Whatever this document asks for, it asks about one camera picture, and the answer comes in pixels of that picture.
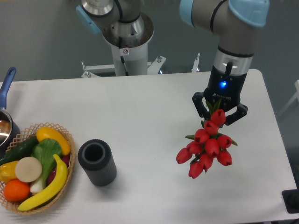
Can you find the black device at edge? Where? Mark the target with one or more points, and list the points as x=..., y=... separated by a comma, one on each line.
x=291, y=200

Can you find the blue handled saucepan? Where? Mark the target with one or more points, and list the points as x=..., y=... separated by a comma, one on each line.
x=8, y=128

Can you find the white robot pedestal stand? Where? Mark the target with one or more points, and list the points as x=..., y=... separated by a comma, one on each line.
x=127, y=62

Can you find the orange fruit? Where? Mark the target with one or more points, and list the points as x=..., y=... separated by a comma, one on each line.
x=16, y=190

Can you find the dark grey ribbed vase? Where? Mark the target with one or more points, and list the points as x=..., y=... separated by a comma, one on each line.
x=96, y=159

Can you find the yellow squash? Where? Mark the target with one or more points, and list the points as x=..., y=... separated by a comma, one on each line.
x=46, y=132

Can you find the green bok choy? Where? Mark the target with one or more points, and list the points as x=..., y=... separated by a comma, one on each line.
x=44, y=152

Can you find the woven wicker basket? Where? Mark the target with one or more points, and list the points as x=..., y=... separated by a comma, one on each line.
x=26, y=134

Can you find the yellow banana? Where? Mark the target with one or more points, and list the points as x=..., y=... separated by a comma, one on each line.
x=51, y=190

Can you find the yellow bell pepper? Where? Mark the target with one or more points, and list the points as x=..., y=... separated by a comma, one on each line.
x=7, y=171

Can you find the red tulip bouquet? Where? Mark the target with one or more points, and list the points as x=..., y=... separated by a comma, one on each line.
x=207, y=144

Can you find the purple red vegetable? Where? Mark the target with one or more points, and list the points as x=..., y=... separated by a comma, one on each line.
x=66, y=160

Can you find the beige round disc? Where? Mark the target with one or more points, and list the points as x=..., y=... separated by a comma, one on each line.
x=28, y=169

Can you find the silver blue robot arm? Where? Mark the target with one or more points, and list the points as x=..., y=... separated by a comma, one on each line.
x=237, y=22

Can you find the green cucumber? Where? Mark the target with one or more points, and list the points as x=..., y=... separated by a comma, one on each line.
x=20, y=151

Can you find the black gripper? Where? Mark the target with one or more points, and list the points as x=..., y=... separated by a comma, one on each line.
x=227, y=87

